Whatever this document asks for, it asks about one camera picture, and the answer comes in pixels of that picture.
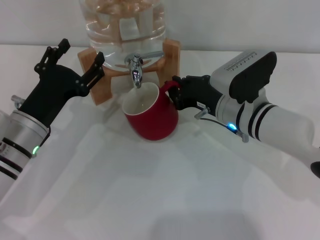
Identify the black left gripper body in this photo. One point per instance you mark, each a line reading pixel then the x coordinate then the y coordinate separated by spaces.
pixel 52 92

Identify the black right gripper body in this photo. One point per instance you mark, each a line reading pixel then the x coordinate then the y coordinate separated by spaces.
pixel 200 95

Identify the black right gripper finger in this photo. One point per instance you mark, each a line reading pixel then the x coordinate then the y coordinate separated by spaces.
pixel 176 98
pixel 192 78

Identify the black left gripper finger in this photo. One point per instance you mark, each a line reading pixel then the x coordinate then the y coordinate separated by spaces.
pixel 58 48
pixel 93 72

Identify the red ceramic cup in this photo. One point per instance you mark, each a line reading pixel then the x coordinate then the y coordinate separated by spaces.
pixel 155 120

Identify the chrome faucet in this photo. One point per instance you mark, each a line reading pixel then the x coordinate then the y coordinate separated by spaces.
pixel 136 75

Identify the silver metal connector plug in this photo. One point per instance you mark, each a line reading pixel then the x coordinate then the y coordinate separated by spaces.
pixel 202 113
pixel 17 100

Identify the wooden dispenser stand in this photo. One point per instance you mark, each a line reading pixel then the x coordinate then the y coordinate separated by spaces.
pixel 100 96

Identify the glass water dispenser jar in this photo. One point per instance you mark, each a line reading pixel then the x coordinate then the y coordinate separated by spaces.
pixel 110 50

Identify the grey black wrist camera box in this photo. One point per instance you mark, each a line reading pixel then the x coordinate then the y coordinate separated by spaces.
pixel 250 75

